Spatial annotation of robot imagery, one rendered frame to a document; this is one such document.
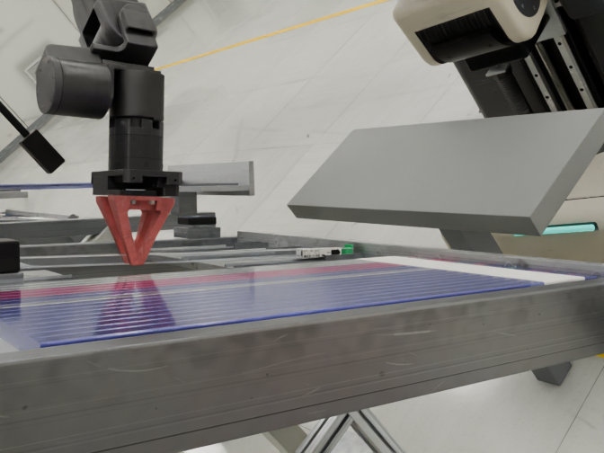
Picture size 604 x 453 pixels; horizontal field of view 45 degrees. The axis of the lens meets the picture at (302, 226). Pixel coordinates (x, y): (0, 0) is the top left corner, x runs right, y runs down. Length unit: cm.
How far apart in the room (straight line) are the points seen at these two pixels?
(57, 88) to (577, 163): 74
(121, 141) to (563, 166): 64
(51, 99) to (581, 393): 122
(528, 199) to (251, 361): 73
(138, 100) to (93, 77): 5
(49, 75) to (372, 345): 44
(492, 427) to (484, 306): 112
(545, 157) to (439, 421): 78
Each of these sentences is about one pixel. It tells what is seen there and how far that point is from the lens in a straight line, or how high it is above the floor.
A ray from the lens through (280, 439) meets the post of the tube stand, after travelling 167.
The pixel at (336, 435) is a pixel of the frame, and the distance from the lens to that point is 142.
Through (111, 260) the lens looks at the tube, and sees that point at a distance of 79.
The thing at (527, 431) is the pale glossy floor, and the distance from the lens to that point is 162.
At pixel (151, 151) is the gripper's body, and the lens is 78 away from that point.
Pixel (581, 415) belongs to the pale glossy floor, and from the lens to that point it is 160.
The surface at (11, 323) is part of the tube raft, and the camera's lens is 47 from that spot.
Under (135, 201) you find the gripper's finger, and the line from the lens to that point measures 77.
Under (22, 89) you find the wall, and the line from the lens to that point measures 882.
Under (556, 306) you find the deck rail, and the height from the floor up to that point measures 79.
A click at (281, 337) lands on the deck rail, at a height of 98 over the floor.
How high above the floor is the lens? 121
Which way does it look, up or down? 26 degrees down
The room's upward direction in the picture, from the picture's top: 38 degrees counter-clockwise
